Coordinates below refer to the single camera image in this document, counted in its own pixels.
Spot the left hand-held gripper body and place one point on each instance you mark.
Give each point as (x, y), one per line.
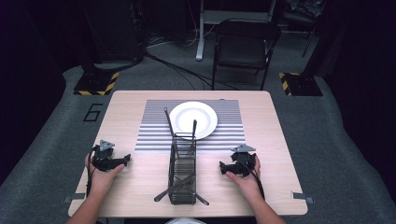
(104, 160)

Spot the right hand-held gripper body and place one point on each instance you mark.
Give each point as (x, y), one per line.
(243, 161)

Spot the metal fork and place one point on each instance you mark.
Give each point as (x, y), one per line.
(194, 127)

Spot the person's left hand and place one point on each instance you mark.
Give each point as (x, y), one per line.
(99, 180)

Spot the person's right hand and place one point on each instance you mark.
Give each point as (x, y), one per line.
(249, 184)

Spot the metal cutlery piece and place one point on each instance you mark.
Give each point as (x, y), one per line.
(168, 119)
(203, 200)

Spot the striped placemat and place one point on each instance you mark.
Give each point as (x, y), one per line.
(155, 124)

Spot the grey table edge clip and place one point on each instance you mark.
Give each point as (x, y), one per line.
(74, 197)
(302, 196)

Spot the white plate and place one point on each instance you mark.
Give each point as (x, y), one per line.
(202, 113)

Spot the person's white clothing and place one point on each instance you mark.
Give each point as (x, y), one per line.
(185, 221)

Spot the black yellow-striped stand base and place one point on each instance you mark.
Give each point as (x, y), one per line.
(302, 84)
(96, 84)

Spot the black folding chair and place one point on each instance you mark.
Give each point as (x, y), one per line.
(246, 49)

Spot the white desk frame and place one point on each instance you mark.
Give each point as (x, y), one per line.
(200, 31)

